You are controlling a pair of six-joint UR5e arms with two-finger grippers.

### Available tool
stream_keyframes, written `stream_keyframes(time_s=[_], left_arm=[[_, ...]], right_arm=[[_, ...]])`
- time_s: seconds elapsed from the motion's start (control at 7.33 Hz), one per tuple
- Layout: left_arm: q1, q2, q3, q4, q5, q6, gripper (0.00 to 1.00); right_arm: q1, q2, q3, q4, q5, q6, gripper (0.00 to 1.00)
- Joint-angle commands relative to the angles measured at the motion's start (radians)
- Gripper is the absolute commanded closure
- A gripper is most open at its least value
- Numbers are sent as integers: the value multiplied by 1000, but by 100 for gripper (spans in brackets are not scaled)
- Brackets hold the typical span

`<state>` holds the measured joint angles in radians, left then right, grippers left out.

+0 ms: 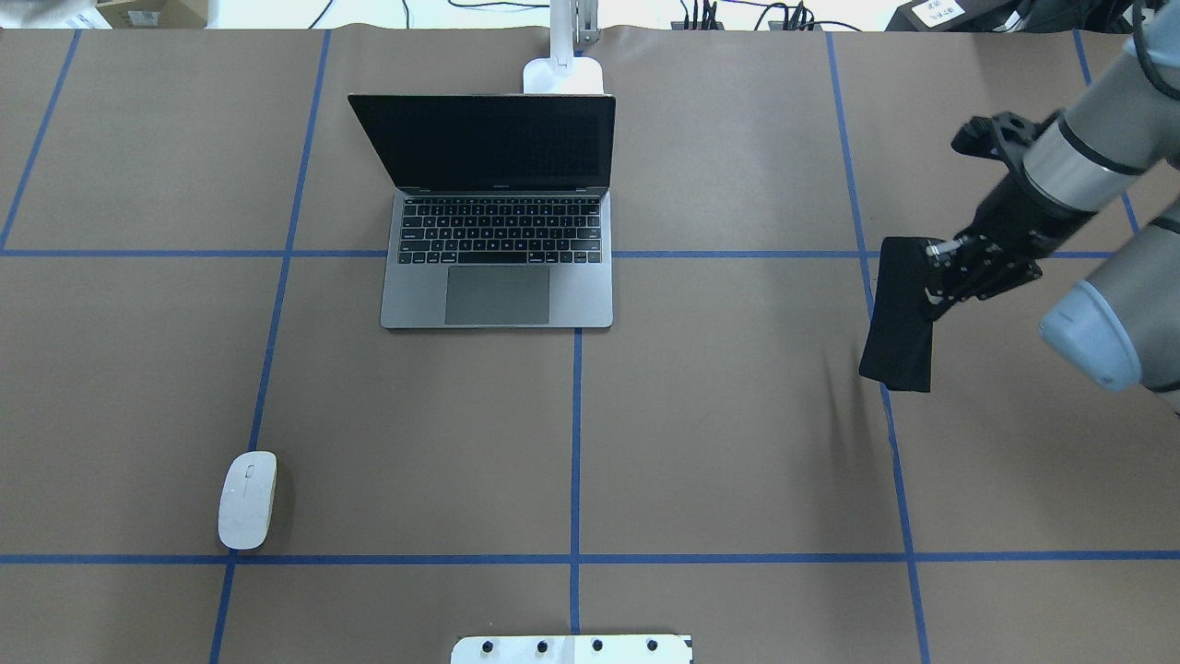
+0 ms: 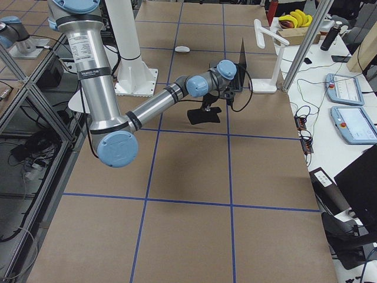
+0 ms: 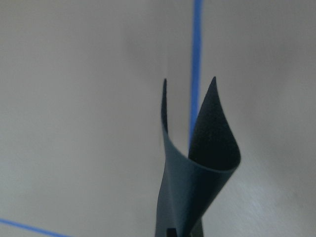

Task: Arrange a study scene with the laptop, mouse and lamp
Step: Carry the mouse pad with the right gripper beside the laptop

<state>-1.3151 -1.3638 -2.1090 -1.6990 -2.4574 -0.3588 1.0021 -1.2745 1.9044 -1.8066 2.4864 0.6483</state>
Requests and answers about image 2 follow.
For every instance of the black smartphone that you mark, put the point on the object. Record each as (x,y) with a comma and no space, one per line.
(340,58)

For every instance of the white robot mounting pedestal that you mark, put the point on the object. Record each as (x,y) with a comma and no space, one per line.
(134,78)

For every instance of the aluminium frame post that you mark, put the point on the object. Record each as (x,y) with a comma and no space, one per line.
(313,29)

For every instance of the cardboard box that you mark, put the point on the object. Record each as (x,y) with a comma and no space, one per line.
(295,36)

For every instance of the yellow bananas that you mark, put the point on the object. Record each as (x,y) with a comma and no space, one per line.
(295,19)

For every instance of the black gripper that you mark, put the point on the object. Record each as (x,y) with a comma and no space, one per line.
(210,101)

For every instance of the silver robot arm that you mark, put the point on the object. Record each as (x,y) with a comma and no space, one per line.
(118,110)
(12,31)

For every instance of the blue teach pendant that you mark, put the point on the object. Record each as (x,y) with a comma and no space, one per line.
(344,90)
(354,125)

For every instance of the grey laptop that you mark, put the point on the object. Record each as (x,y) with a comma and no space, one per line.
(237,83)

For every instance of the lower blue teach pendant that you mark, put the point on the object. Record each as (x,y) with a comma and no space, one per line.
(354,125)

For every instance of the white computer mouse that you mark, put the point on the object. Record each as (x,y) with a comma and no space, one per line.
(182,49)

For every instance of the black mouse pad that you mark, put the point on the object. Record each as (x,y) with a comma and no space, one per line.
(198,116)

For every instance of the upper blue teach pendant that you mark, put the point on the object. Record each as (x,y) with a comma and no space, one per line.
(344,90)

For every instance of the black water bottle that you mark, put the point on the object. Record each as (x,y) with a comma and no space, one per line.
(332,34)

